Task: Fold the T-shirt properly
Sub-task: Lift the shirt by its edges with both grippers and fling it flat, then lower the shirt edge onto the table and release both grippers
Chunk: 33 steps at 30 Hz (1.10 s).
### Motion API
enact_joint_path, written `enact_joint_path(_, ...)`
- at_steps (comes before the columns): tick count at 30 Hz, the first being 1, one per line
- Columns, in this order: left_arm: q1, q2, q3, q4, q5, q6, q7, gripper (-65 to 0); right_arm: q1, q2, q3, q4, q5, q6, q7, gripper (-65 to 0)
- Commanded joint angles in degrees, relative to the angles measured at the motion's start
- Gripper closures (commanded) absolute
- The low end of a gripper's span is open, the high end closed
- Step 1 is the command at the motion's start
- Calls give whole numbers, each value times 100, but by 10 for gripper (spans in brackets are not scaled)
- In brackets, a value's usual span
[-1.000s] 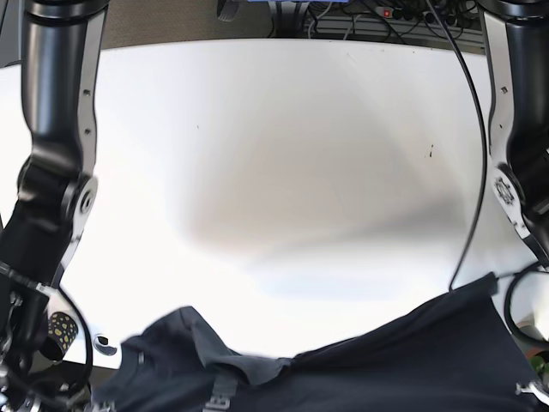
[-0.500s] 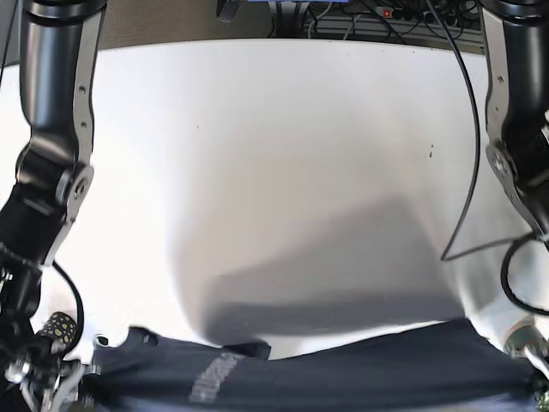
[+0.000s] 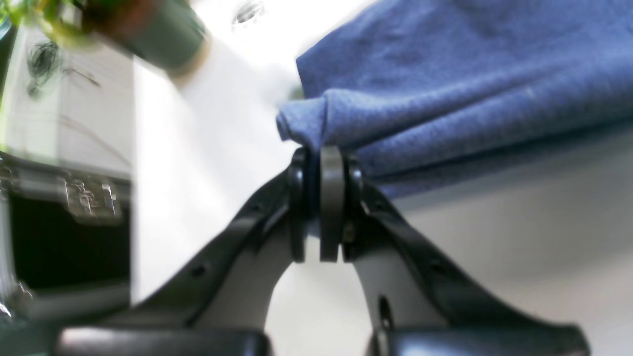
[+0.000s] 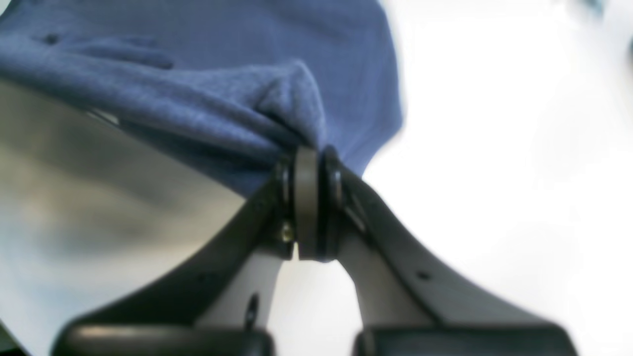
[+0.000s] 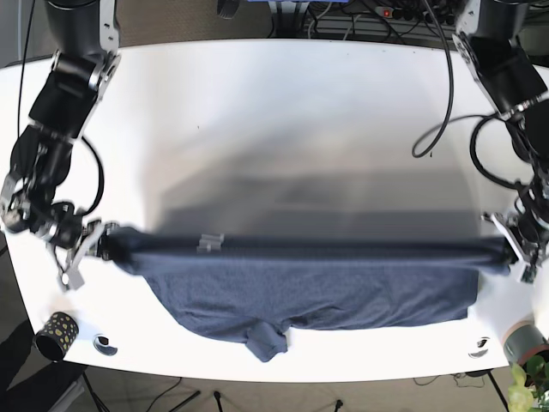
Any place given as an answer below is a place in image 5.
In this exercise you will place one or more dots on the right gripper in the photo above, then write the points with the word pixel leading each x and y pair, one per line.
pixel 96 241

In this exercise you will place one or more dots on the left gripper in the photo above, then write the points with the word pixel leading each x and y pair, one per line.
pixel 527 241

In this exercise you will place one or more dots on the navy blue T-shirt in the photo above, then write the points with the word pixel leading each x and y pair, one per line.
pixel 253 290

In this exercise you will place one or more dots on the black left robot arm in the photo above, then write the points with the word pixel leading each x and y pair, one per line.
pixel 487 37

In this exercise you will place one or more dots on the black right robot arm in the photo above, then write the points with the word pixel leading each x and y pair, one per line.
pixel 86 59

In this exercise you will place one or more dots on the grey plant pot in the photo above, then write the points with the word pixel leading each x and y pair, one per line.
pixel 522 342

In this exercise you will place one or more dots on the black dotted cup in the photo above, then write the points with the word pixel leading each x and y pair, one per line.
pixel 55 338

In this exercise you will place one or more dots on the left silver table grommet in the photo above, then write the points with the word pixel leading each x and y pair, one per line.
pixel 103 345

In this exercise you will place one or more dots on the silver table grommet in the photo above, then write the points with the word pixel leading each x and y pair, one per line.
pixel 479 347
pixel 103 345

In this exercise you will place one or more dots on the right silver table grommet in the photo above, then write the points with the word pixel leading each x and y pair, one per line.
pixel 479 347

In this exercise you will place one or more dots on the green potted plant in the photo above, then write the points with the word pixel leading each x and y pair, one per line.
pixel 529 391

